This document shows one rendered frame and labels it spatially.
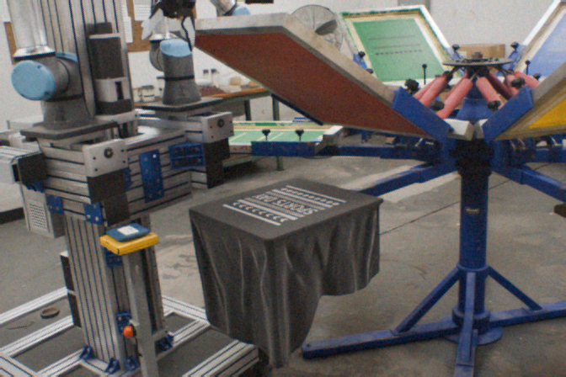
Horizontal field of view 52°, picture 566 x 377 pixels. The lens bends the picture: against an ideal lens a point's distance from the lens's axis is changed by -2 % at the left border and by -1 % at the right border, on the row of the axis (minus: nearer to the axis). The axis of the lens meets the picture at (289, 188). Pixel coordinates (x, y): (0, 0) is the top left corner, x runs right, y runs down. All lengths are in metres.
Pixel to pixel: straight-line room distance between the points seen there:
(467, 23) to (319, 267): 5.09
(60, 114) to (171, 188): 0.51
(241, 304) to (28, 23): 1.04
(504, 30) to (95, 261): 5.00
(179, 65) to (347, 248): 0.92
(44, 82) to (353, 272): 1.10
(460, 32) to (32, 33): 5.42
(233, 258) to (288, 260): 0.20
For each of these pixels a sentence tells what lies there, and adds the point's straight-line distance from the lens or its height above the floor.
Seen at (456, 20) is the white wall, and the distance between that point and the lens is 6.75.
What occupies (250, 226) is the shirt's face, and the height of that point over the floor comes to 0.95.
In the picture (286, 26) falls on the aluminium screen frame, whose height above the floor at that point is 1.52.
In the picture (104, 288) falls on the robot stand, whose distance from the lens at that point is 2.40.
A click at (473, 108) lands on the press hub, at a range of 2.68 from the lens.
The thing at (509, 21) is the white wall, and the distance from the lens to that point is 6.42.
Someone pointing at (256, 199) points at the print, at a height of 0.95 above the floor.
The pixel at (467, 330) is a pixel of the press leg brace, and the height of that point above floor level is 0.16.
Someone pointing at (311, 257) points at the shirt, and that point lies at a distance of 1.80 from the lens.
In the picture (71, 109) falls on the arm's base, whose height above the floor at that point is 1.31.
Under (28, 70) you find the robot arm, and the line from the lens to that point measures 1.82.
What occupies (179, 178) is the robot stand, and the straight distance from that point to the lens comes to 2.24.
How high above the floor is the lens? 1.55
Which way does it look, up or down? 16 degrees down
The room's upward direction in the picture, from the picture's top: 4 degrees counter-clockwise
